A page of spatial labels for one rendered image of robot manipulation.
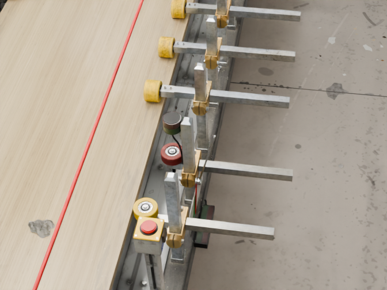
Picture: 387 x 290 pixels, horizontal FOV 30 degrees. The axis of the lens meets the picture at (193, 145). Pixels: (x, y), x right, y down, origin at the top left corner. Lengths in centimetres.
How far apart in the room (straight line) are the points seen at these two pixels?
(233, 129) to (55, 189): 157
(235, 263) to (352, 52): 160
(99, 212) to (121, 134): 34
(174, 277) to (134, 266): 19
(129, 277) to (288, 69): 199
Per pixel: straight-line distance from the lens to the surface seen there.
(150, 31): 297
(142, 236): 187
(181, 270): 243
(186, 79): 316
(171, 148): 248
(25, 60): 293
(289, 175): 246
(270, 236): 232
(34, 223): 235
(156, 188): 274
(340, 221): 345
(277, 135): 377
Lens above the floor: 274
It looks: 47 degrees down
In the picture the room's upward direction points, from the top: 3 degrees counter-clockwise
